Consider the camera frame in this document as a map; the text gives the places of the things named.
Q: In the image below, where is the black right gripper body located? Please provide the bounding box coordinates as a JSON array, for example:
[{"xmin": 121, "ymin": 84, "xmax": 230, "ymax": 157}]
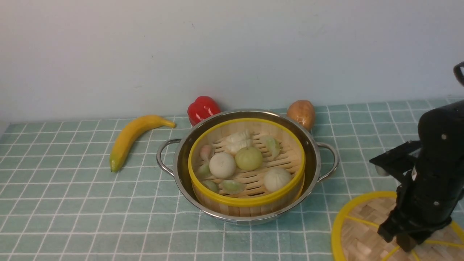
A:
[{"xmin": 377, "ymin": 101, "xmax": 464, "ymax": 244}]

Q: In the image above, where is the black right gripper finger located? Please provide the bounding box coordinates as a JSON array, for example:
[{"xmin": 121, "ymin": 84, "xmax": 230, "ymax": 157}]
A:
[{"xmin": 396, "ymin": 233, "xmax": 417, "ymax": 253}]

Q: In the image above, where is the woven bamboo steamer lid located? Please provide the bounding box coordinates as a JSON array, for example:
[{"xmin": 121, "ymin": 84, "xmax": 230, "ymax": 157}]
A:
[{"xmin": 331, "ymin": 191, "xmax": 464, "ymax": 261}]

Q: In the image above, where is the yellow-rimmed bamboo steamer basket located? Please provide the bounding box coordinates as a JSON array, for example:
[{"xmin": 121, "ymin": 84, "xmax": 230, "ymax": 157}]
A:
[{"xmin": 188, "ymin": 118, "xmax": 306, "ymax": 218}]

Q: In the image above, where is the stainless steel pot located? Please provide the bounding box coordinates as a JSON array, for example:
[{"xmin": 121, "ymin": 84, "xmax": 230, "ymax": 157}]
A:
[{"xmin": 156, "ymin": 109, "xmax": 340, "ymax": 226}]

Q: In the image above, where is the beige round bun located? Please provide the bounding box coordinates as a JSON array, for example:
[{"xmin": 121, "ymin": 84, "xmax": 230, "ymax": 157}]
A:
[{"xmin": 263, "ymin": 167, "xmax": 292, "ymax": 192}]

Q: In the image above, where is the brown potato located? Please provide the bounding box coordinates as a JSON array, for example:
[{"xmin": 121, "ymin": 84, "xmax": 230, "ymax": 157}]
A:
[{"xmin": 286, "ymin": 100, "xmax": 316, "ymax": 132}]

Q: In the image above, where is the pale green dumpling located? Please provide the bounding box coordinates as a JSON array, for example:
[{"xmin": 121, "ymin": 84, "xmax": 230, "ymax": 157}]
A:
[{"xmin": 260, "ymin": 135, "xmax": 281, "ymax": 160}]

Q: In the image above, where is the green round bun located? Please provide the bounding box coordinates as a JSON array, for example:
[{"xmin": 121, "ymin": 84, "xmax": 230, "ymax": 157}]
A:
[{"xmin": 234, "ymin": 146, "xmax": 263, "ymax": 171}]

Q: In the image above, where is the green dumpling at front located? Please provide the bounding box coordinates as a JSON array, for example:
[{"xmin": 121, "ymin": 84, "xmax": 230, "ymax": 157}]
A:
[{"xmin": 221, "ymin": 179, "xmax": 246, "ymax": 194}]

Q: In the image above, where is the white dumpling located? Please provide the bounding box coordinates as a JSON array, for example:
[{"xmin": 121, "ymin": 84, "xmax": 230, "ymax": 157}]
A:
[
  {"xmin": 225, "ymin": 139, "xmax": 253, "ymax": 156},
  {"xmin": 225, "ymin": 129, "xmax": 251, "ymax": 144}
]

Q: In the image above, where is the white round bun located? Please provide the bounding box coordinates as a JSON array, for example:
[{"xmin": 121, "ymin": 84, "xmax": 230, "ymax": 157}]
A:
[{"xmin": 209, "ymin": 152, "xmax": 236, "ymax": 179}]

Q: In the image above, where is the small green dumpling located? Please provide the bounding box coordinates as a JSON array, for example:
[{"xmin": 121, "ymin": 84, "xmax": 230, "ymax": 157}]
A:
[{"xmin": 195, "ymin": 162, "xmax": 212, "ymax": 180}]

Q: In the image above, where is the pink dumpling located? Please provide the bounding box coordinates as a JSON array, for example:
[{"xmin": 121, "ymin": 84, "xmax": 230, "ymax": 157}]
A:
[{"xmin": 199, "ymin": 144, "xmax": 214, "ymax": 162}]

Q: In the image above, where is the red bell pepper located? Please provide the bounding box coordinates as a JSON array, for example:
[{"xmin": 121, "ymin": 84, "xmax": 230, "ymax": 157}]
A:
[{"xmin": 187, "ymin": 96, "xmax": 221, "ymax": 126}]

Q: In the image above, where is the yellow banana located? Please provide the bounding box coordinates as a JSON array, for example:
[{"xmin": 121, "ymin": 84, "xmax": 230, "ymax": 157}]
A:
[{"xmin": 109, "ymin": 115, "xmax": 176, "ymax": 173}]

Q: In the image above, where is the green checkered tablecloth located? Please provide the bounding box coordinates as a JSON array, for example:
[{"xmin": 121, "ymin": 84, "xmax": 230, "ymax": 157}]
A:
[{"xmin": 0, "ymin": 97, "xmax": 464, "ymax": 261}]

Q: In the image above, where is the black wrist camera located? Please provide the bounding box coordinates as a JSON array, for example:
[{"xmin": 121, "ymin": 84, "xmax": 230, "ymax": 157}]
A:
[{"xmin": 369, "ymin": 141, "xmax": 422, "ymax": 183}]

